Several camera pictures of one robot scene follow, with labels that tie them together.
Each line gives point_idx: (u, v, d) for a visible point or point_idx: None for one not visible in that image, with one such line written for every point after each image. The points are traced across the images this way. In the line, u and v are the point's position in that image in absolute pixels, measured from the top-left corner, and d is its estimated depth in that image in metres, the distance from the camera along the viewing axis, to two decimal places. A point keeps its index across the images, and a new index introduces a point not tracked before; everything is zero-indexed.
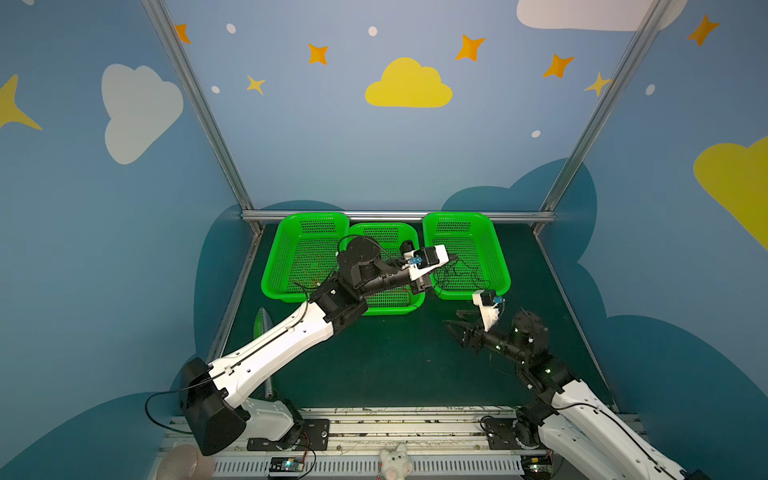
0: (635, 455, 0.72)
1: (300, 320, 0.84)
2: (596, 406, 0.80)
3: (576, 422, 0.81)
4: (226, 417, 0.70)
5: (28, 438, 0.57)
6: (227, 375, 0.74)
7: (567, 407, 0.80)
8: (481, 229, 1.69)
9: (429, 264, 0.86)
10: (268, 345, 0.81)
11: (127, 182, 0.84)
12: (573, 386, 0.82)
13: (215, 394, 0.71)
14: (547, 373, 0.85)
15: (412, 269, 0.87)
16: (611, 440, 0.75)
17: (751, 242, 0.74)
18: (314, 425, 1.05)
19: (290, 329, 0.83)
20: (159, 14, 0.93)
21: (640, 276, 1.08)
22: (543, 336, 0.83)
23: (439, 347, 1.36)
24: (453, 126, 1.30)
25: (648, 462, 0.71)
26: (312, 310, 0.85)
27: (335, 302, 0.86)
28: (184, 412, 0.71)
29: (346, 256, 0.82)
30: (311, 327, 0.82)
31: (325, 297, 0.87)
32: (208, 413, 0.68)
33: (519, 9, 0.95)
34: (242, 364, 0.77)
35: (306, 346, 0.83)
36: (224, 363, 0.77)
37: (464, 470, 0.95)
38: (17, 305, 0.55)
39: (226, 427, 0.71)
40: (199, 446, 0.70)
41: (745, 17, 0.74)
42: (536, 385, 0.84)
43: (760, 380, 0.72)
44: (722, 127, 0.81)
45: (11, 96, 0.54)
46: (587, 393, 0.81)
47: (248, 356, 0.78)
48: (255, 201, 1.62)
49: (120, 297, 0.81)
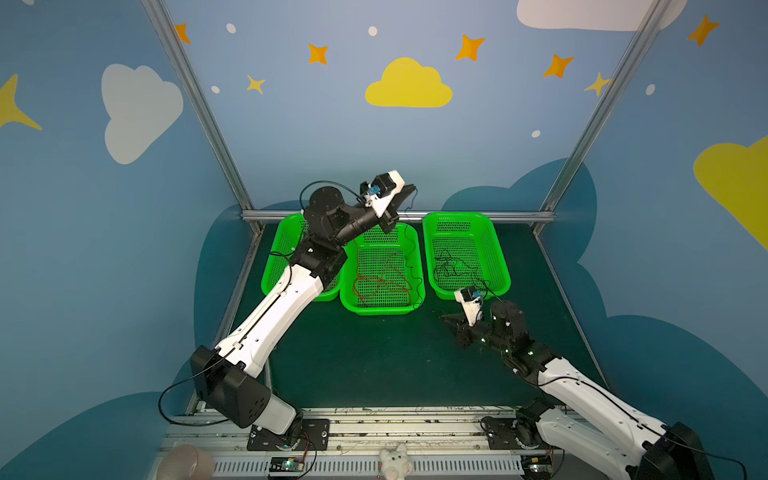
0: (617, 417, 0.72)
1: (289, 283, 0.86)
2: (578, 377, 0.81)
3: (563, 398, 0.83)
4: (252, 385, 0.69)
5: (28, 439, 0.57)
6: (238, 350, 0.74)
7: (552, 383, 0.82)
8: (481, 229, 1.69)
9: (389, 189, 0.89)
10: (269, 311, 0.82)
11: (127, 182, 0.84)
12: (556, 365, 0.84)
13: (234, 368, 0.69)
14: (529, 354, 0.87)
15: (376, 204, 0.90)
16: (596, 408, 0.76)
17: (751, 242, 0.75)
18: (314, 425, 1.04)
19: (282, 292, 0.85)
20: (159, 14, 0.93)
21: (640, 275, 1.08)
22: (519, 318, 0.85)
23: (439, 347, 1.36)
24: (453, 126, 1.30)
25: (630, 422, 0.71)
26: (299, 270, 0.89)
27: (316, 258, 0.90)
28: (209, 397, 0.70)
29: (313, 211, 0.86)
30: (302, 285, 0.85)
31: (306, 258, 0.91)
32: (233, 386, 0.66)
33: (519, 9, 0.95)
34: (249, 336, 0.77)
35: (301, 304, 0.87)
36: (231, 340, 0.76)
37: (464, 470, 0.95)
38: (17, 306, 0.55)
39: (253, 395, 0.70)
40: (234, 418, 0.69)
41: (746, 18, 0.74)
42: (521, 367, 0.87)
43: (761, 380, 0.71)
44: (723, 127, 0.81)
45: (11, 96, 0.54)
46: (568, 368, 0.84)
47: (252, 328, 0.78)
48: (255, 201, 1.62)
49: (120, 296, 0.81)
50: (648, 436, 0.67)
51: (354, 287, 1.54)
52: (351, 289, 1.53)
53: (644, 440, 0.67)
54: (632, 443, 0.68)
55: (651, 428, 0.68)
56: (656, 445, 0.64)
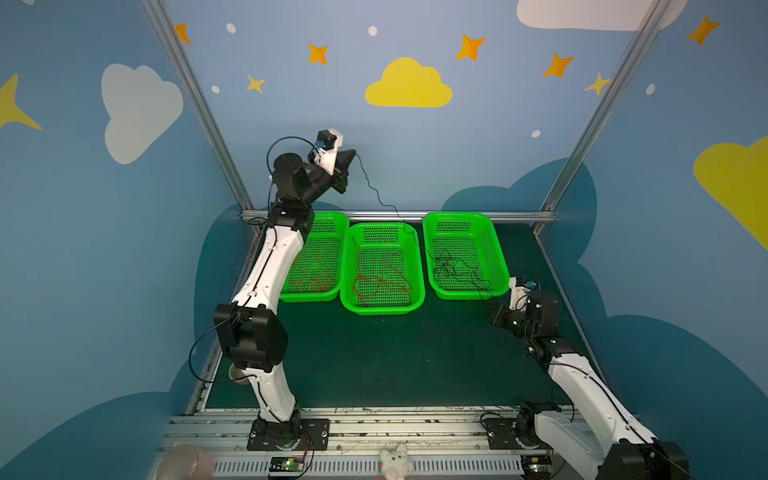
0: (608, 412, 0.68)
1: (277, 239, 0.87)
2: (587, 372, 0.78)
3: (566, 386, 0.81)
4: (276, 324, 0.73)
5: (28, 439, 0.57)
6: (253, 297, 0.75)
7: (558, 367, 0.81)
8: (482, 229, 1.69)
9: (333, 140, 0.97)
10: (268, 263, 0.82)
11: (127, 182, 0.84)
12: (570, 357, 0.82)
13: (258, 308, 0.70)
14: (551, 342, 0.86)
15: (326, 158, 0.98)
16: (591, 399, 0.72)
17: (751, 242, 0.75)
18: (314, 425, 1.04)
19: (273, 247, 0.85)
20: (159, 14, 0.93)
21: (641, 275, 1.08)
22: (552, 306, 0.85)
23: (439, 347, 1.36)
24: (453, 126, 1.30)
25: (619, 420, 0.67)
26: (281, 230, 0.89)
27: (290, 218, 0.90)
28: (236, 347, 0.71)
29: (280, 173, 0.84)
30: (289, 238, 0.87)
31: (281, 220, 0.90)
32: (263, 322, 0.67)
33: (519, 9, 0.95)
34: (258, 285, 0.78)
35: (292, 258, 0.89)
36: (243, 291, 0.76)
37: (464, 470, 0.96)
38: (18, 305, 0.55)
39: (276, 333, 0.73)
40: (266, 357, 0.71)
41: (746, 18, 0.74)
42: (537, 348, 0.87)
43: (761, 381, 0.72)
44: (722, 127, 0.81)
45: (11, 97, 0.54)
46: (584, 363, 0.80)
47: (258, 279, 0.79)
48: (255, 201, 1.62)
49: (121, 296, 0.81)
50: (630, 437, 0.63)
51: (354, 287, 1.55)
52: (351, 288, 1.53)
53: (623, 437, 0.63)
54: (610, 437, 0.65)
55: (637, 433, 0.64)
56: (633, 445, 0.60)
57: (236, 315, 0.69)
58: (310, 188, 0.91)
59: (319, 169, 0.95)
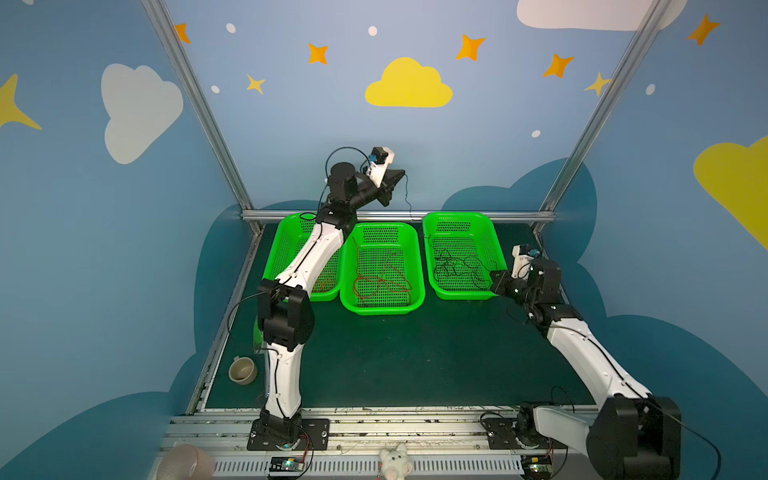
0: (604, 370, 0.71)
1: (321, 234, 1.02)
2: (586, 335, 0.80)
3: (565, 350, 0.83)
4: (307, 308, 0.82)
5: (27, 439, 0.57)
6: (293, 277, 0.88)
7: (558, 330, 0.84)
8: (482, 229, 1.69)
9: (384, 156, 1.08)
10: (311, 251, 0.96)
11: (127, 182, 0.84)
12: (569, 320, 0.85)
13: (296, 289, 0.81)
14: (551, 307, 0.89)
15: (375, 171, 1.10)
16: (588, 359, 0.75)
17: (751, 242, 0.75)
18: (314, 425, 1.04)
19: (317, 240, 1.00)
20: (159, 14, 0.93)
21: (641, 275, 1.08)
22: (553, 272, 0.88)
23: (439, 347, 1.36)
24: (453, 126, 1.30)
25: (614, 377, 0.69)
26: (325, 225, 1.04)
27: (335, 218, 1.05)
28: (269, 322, 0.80)
29: (336, 178, 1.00)
30: (332, 234, 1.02)
31: (327, 218, 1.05)
32: (297, 300, 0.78)
33: (519, 9, 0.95)
34: (299, 269, 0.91)
35: (330, 252, 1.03)
36: (286, 272, 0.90)
37: (464, 470, 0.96)
38: (16, 306, 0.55)
39: (306, 318, 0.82)
40: (292, 336, 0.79)
41: (746, 18, 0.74)
42: (537, 313, 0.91)
43: (761, 381, 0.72)
44: (722, 127, 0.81)
45: (10, 97, 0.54)
46: (584, 328, 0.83)
47: (300, 263, 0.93)
48: (255, 201, 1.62)
49: (121, 296, 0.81)
50: (625, 391, 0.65)
51: (354, 287, 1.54)
52: (351, 289, 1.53)
53: (617, 391, 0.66)
54: (605, 391, 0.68)
55: (632, 387, 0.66)
56: (630, 399, 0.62)
57: (276, 292, 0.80)
58: (357, 195, 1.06)
59: (368, 181, 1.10)
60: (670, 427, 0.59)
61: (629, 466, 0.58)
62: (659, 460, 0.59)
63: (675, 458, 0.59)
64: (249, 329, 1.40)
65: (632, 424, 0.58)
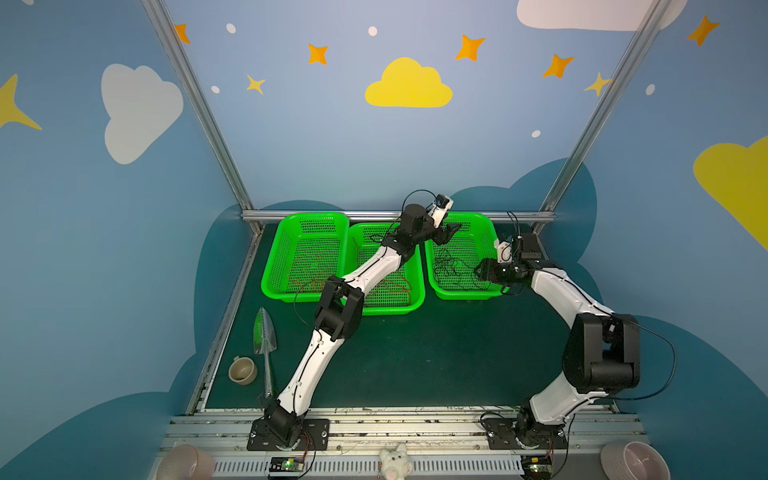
0: (576, 299, 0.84)
1: (385, 252, 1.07)
2: (562, 275, 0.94)
3: (546, 292, 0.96)
4: (359, 309, 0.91)
5: (27, 439, 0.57)
6: (352, 281, 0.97)
7: (540, 275, 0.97)
8: (481, 229, 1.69)
9: (445, 203, 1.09)
10: (373, 265, 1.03)
11: (127, 182, 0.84)
12: (550, 268, 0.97)
13: (358, 288, 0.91)
14: (534, 261, 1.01)
15: (437, 213, 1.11)
16: (564, 293, 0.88)
17: (751, 242, 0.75)
18: (314, 425, 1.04)
19: (381, 257, 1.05)
20: (159, 13, 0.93)
21: (640, 275, 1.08)
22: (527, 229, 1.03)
23: (439, 347, 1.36)
24: (453, 125, 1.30)
25: (585, 302, 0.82)
26: (389, 249, 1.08)
27: (399, 244, 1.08)
28: (325, 312, 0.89)
29: (409, 212, 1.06)
30: (392, 255, 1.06)
31: (392, 243, 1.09)
32: (356, 296, 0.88)
33: (519, 8, 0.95)
34: (361, 276, 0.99)
35: (388, 272, 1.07)
36: (350, 275, 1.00)
37: (464, 470, 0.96)
38: (15, 306, 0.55)
39: (356, 317, 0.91)
40: (339, 327, 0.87)
41: (746, 18, 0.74)
42: (522, 267, 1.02)
43: (761, 380, 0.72)
44: (722, 127, 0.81)
45: (11, 98, 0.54)
46: (561, 270, 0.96)
47: (364, 271, 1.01)
48: (255, 201, 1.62)
49: (121, 296, 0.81)
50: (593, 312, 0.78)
51: None
52: None
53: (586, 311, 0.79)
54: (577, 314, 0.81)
55: (599, 308, 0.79)
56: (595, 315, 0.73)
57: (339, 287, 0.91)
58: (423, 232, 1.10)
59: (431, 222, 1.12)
60: (629, 335, 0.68)
61: (589, 367, 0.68)
62: (621, 366, 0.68)
63: (636, 365, 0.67)
64: (249, 329, 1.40)
65: (592, 330, 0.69)
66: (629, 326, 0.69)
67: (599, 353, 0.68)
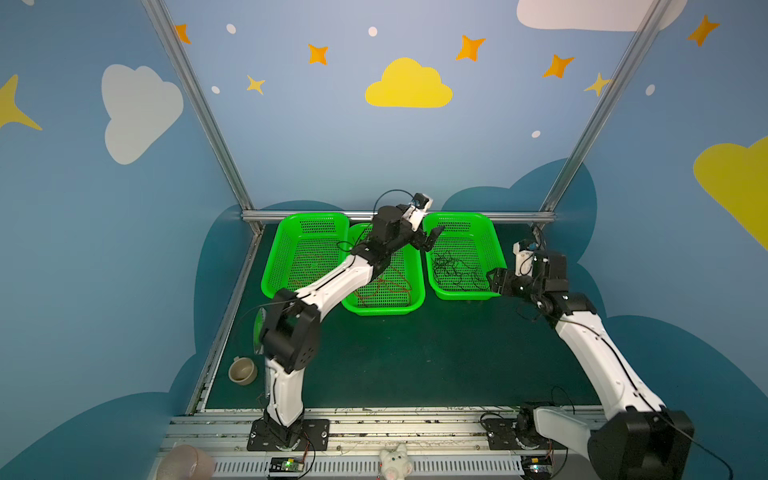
0: (616, 377, 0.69)
1: (352, 263, 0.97)
2: (599, 334, 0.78)
3: (573, 346, 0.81)
4: (315, 333, 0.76)
5: (28, 438, 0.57)
6: (311, 296, 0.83)
7: (567, 325, 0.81)
8: (481, 229, 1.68)
9: (424, 204, 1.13)
10: (336, 277, 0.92)
11: (127, 182, 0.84)
12: (582, 314, 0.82)
13: (310, 307, 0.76)
14: (562, 298, 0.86)
15: (415, 215, 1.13)
16: (599, 362, 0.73)
17: (751, 242, 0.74)
18: (314, 426, 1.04)
19: (347, 268, 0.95)
20: (159, 13, 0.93)
21: (640, 276, 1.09)
22: (559, 259, 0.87)
23: (439, 347, 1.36)
24: (453, 125, 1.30)
25: (627, 385, 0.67)
26: (359, 257, 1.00)
27: (371, 254, 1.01)
28: (271, 333, 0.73)
29: (382, 216, 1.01)
30: (361, 267, 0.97)
31: (363, 252, 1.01)
32: (308, 318, 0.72)
33: (519, 8, 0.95)
34: (320, 289, 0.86)
35: (355, 285, 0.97)
36: (306, 288, 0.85)
37: (464, 470, 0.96)
38: (16, 305, 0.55)
39: (309, 343, 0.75)
40: (287, 355, 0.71)
41: (747, 18, 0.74)
42: (546, 303, 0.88)
43: (761, 381, 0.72)
44: (722, 127, 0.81)
45: (11, 97, 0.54)
46: (595, 324, 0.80)
47: (324, 284, 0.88)
48: (255, 201, 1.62)
49: (121, 296, 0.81)
50: (637, 403, 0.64)
51: None
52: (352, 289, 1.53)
53: (629, 403, 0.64)
54: (616, 402, 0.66)
55: (645, 400, 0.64)
56: (638, 411, 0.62)
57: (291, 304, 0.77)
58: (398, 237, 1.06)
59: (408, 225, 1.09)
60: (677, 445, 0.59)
61: (624, 468, 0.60)
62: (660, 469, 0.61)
63: (678, 470, 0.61)
64: (249, 329, 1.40)
65: (636, 438, 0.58)
66: (681, 437, 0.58)
67: (638, 458, 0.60)
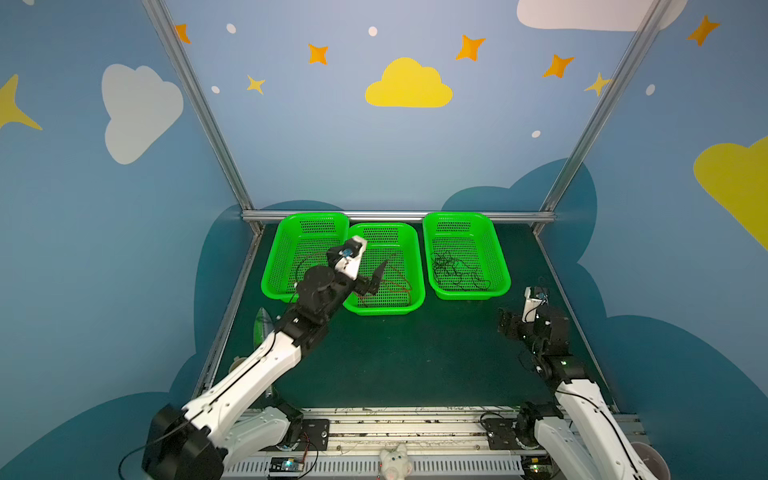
0: (616, 456, 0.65)
1: (270, 350, 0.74)
2: (599, 405, 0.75)
3: (574, 418, 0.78)
4: (211, 462, 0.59)
5: (28, 439, 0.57)
6: (205, 413, 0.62)
7: (566, 394, 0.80)
8: (482, 229, 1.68)
9: (359, 249, 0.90)
10: (244, 376, 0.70)
11: (127, 182, 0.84)
12: (580, 383, 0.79)
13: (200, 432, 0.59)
14: (561, 363, 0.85)
15: (350, 265, 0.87)
16: (599, 439, 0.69)
17: (752, 242, 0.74)
18: (314, 425, 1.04)
19: (262, 358, 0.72)
20: (159, 13, 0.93)
21: (639, 277, 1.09)
22: (561, 324, 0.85)
23: (439, 347, 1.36)
24: (452, 125, 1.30)
25: (627, 466, 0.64)
26: (280, 338, 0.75)
27: (299, 328, 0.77)
28: (153, 469, 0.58)
29: (307, 283, 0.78)
30: (282, 355, 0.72)
31: (287, 329, 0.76)
32: (193, 454, 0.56)
33: (519, 8, 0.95)
34: (220, 399, 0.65)
35: (275, 377, 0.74)
36: (201, 401, 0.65)
37: (464, 470, 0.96)
38: (17, 305, 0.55)
39: (206, 470, 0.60)
40: None
41: (747, 18, 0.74)
42: (544, 367, 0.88)
43: (761, 381, 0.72)
44: (722, 127, 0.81)
45: (11, 97, 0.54)
46: (596, 395, 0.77)
47: (224, 390, 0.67)
48: (255, 201, 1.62)
49: (121, 297, 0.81)
50: None
51: None
52: None
53: None
54: None
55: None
56: None
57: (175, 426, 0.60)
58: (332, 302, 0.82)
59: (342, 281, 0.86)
60: None
61: None
62: None
63: None
64: (249, 329, 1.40)
65: None
66: None
67: None
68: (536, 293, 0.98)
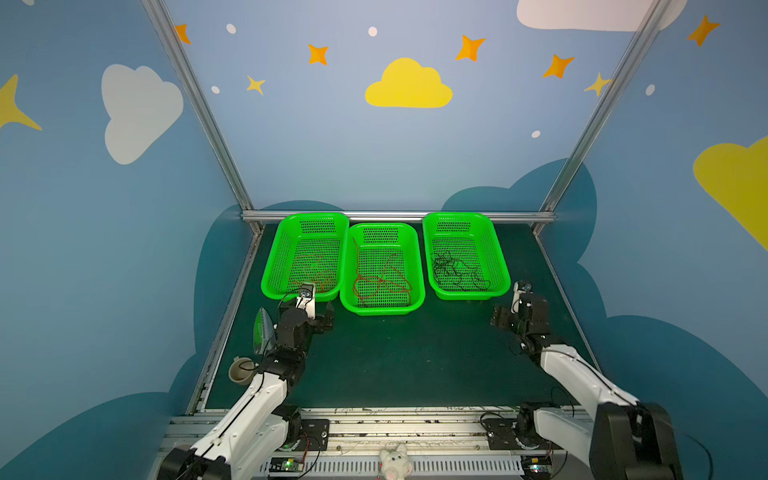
0: (593, 383, 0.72)
1: (261, 384, 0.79)
2: (575, 356, 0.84)
3: (561, 376, 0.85)
4: None
5: (28, 438, 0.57)
6: (216, 445, 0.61)
7: (549, 355, 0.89)
8: (482, 229, 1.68)
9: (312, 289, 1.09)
10: (243, 410, 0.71)
11: (128, 182, 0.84)
12: (558, 346, 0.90)
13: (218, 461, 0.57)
14: (541, 337, 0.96)
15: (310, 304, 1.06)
16: (578, 376, 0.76)
17: (751, 242, 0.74)
18: (314, 426, 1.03)
19: (256, 393, 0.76)
20: (159, 14, 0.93)
21: (639, 276, 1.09)
22: (540, 303, 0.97)
23: (439, 347, 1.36)
24: (452, 125, 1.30)
25: (603, 386, 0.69)
26: (268, 374, 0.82)
27: (282, 366, 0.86)
28: None
29: (286, 324, 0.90)
30: (274, 385, 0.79)
31: (272, 367, 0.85)
32: None
33: (519, 8, 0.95)
34: (226, 431, 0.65)
35: (268, 413, 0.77)
36: (207, 438, 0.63)
37: (464, 470, 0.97)
38: (17, 305, 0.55)
39: None
40: None
41: (747, 18, 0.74)
42: (528, 343, 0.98)
43: (761, 381, 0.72)
44: (722, 126, 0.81)
45: (11, 97, 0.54)
46: (574, 352, 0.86)
47: (228, 424, 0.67)
48: (255, 201, 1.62)
49: (121, 296, 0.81)
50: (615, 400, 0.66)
51: (354, 287, 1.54)
52: (351, 289, 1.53)
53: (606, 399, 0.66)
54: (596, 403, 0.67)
55: (621, 396, 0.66)
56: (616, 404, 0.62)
57: (188, 465, 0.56)
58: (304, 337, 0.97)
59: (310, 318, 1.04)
60: (660, 431, 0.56)
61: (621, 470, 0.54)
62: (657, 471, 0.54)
63: (676, 468, 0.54)
64: (249, 329, 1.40)
65: (618, 424, 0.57)
66: (658, 417, 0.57)
67: (630, 453, 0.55)
68: (524, 283, 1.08)
